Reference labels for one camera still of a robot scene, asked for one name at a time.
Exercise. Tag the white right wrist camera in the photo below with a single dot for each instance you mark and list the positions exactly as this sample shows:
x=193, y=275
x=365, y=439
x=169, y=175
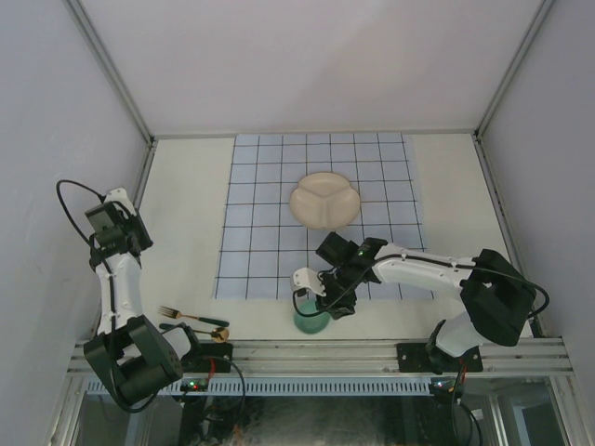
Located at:
x=308, y=280

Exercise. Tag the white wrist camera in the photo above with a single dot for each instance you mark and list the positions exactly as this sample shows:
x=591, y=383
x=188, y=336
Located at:
x=308, y=280
x=120, y=195

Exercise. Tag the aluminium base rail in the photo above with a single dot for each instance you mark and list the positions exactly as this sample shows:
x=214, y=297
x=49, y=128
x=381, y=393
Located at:
x=531, y=357

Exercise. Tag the gold fork green handle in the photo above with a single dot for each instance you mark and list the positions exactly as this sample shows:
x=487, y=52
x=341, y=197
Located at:
x=175, y=314

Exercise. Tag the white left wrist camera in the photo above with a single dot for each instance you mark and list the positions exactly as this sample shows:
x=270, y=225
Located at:
x=120, y=195

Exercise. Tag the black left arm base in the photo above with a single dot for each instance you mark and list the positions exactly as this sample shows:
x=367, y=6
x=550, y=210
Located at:
x=198, y=359

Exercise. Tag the blue slotted cable duct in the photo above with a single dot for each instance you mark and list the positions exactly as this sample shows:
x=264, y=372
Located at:
x=302, y=386

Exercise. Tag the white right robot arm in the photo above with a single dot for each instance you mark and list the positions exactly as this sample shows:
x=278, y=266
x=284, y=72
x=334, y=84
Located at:
x=497, y=300

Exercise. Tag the cream divided plate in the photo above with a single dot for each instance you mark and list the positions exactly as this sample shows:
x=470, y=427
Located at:
x=324, y=201

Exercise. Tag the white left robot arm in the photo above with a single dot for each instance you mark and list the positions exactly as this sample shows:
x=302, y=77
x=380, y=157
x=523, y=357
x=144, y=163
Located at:
x=133, y=359

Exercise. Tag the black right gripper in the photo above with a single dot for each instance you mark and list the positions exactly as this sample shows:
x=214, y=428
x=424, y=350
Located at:
x=329, y=301

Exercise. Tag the aluminium enclosure frame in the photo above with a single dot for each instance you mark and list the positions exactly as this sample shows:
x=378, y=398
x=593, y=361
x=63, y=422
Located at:
x=194, y=75

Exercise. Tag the white black-grid tablecloth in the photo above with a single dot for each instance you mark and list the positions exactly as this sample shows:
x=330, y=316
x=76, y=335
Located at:
x=263, y=243

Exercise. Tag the gold spoon green handle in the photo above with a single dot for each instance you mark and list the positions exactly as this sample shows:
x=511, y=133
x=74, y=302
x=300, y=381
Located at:
x=217, y=335

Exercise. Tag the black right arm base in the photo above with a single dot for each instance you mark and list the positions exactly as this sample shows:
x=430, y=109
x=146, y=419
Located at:
x=414, y=358

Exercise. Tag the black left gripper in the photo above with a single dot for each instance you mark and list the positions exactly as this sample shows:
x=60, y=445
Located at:
x=144, y=242

